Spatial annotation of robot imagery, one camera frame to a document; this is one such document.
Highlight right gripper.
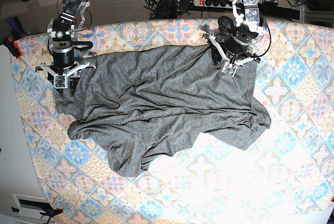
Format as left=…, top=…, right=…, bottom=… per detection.
left=35, top=61, right=96, bottom=97

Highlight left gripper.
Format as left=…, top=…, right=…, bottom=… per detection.
left=202, top=33, right=261, bottom=77

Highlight grey t-shirt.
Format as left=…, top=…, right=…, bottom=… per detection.
left=53, top=45, right=271, bottom=177

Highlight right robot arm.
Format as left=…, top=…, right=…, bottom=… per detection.
left=35, top=0, right=96, bottom=96

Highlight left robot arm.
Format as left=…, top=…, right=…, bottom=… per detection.
left=202, top=0, right=268, bottom=77

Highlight red black clamp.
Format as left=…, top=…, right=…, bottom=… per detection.
left=3, top=36, right=22, bottom=59

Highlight white power strip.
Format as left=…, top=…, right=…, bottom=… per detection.
left=193, top=0, right=232, bottom=9

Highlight patterned tablecloth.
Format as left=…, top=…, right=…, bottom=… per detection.
left=10, top=20, right=333, bottom=223

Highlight white vent panel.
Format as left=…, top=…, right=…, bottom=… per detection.
left=11, top=193, right=52, bottom=223

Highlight black orange clamp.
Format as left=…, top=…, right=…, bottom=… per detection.
left=11, top=207, right=63, bottom=220

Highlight tangled black cables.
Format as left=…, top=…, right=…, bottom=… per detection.
left=142, top=0, right=194, bottom=20

